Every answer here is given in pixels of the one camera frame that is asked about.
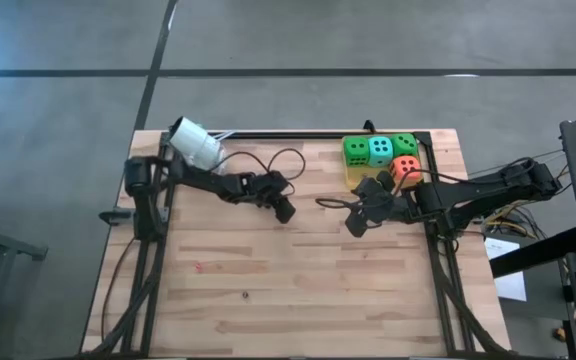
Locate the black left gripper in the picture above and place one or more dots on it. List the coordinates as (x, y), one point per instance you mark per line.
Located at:
(260, 190)

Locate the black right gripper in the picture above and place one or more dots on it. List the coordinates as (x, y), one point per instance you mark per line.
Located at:
(388, 206)

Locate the large green foam die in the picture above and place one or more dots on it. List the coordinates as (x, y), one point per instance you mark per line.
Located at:
(356, 150)
(404, 144)

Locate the large teal foam die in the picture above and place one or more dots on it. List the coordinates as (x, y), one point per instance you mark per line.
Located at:
(380, 150)

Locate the large orange foam die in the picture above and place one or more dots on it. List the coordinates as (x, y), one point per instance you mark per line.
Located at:
(407, 165)

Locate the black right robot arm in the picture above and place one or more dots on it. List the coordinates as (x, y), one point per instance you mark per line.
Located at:
(478, 192)

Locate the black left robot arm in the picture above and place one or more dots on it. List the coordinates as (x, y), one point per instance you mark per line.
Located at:
(203, 180)

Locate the yellow translucent plastic tray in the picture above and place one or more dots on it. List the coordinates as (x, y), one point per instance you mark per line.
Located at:
(363, 176)

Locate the white paper sheet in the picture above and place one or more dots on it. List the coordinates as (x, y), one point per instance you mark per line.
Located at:
(505, 265)

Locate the black side desk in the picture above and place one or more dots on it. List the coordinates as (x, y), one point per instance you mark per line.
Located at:
(533, 255)

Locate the small yellow object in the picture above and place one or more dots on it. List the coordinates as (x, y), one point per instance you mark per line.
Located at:
(560, 334)

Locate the dark metal side table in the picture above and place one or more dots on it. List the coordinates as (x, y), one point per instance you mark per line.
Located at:
(8, 247)

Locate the black aluminium table frame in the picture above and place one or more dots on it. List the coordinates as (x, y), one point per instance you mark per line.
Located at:
(288, 135)

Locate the small black bracket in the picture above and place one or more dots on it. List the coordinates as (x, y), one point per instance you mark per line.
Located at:
(368, 125)

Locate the white bullet security camera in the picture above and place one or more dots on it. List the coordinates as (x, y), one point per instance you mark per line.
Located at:
(193, 140)

